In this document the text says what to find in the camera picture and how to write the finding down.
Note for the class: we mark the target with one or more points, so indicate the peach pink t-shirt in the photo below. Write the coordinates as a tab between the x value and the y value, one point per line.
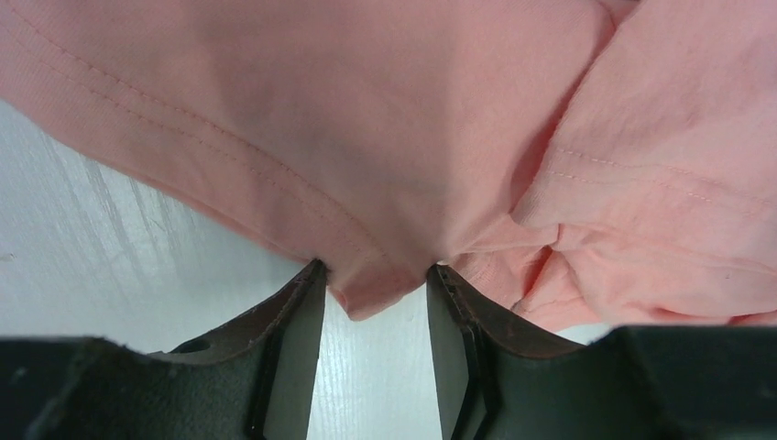
575	161

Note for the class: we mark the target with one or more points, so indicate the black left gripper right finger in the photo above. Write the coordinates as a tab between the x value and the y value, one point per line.
499	376

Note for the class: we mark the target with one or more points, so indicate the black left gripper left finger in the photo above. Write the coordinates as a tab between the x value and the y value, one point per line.
249	378

